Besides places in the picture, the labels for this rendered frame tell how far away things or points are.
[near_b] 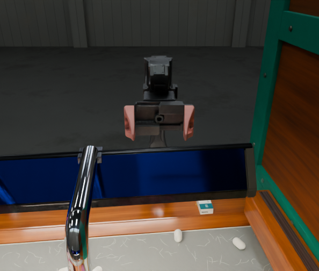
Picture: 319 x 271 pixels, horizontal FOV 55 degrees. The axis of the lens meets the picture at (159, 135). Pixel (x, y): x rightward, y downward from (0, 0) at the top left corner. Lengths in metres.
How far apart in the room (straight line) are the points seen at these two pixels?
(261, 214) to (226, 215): 0.15
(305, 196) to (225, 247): 0.24
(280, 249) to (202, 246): 0.21
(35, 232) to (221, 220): 0.49
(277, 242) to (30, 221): 0.61
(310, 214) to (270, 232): 0.09
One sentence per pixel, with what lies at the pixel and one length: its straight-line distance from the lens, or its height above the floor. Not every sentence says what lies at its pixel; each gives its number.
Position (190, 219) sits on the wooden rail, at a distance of 0.86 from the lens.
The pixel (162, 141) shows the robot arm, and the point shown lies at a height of 0.86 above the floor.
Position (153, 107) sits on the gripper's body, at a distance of 0.64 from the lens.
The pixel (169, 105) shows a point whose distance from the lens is 0.62.
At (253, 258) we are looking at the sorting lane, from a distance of 0.82.
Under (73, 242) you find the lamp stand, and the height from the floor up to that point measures 1.10.
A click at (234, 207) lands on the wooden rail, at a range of 0.91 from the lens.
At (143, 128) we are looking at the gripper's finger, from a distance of 0.64.
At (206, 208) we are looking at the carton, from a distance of 0.86.
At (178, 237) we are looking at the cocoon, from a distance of 0.81.
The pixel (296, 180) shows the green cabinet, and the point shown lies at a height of 0.94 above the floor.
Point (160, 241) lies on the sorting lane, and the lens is 0.83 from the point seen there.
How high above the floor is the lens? 1.33
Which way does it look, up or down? 27 degrees down
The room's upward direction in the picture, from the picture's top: straight up
